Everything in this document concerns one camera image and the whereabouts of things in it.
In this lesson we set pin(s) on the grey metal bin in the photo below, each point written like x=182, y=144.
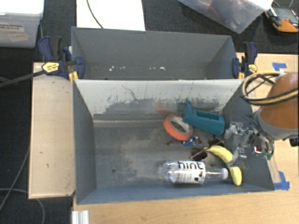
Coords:
x=130, y=148

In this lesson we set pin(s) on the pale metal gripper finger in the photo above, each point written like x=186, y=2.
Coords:
x=238, y=151
x=234, y=129

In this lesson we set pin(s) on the black cylinder on white bracket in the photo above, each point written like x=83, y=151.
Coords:
x=294, y=142

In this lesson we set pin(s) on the brown sunglasses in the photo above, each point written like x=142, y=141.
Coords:
x=198, y=153

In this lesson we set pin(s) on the clear plastic bottle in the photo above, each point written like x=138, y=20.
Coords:
x=184, y=172

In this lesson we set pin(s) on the teal plastic tool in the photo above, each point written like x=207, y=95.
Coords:
x=205, y=122

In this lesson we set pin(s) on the yellow banana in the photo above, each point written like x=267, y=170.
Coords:
x=236, y=176

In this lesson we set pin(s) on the orange tape roll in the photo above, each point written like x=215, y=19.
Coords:
x=170, y=128

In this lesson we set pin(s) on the small blue toy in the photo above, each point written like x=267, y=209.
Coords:
x=189, y=142

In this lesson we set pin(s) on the pale wood board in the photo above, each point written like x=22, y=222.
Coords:
x=51, y=136

